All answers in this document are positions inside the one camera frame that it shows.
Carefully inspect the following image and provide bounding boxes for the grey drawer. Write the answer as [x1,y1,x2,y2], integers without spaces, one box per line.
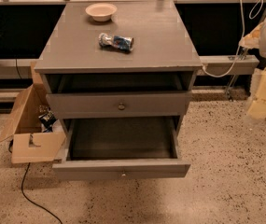
[46,91,191,119]
[53,117,189,181]

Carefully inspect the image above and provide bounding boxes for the grey top drawer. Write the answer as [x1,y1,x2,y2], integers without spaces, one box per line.
[46,91,191,119]

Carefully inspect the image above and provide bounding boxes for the grey drawer cabinet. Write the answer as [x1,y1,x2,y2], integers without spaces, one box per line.
[34,0,203,126]

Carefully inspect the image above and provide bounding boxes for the metal stand pole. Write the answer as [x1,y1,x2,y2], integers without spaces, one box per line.
[225,0,266,102]

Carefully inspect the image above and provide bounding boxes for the crushed blue white can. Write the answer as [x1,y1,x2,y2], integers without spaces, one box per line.
[98,33,134,52]

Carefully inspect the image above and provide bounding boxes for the white bowl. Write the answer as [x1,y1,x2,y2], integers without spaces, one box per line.
[85,3,117,22]

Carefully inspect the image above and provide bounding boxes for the snack bags in box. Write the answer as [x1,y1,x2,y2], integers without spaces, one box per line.
[38,105,57,133]

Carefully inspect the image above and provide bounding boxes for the open cardboard box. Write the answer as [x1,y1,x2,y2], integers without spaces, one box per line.
[0,62,65,164]

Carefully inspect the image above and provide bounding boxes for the white hanging cable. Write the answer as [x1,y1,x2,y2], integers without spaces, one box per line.
[201,0,265,78]

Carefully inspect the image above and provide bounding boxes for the black floor cable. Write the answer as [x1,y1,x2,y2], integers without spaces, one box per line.
[7,140,63,224]

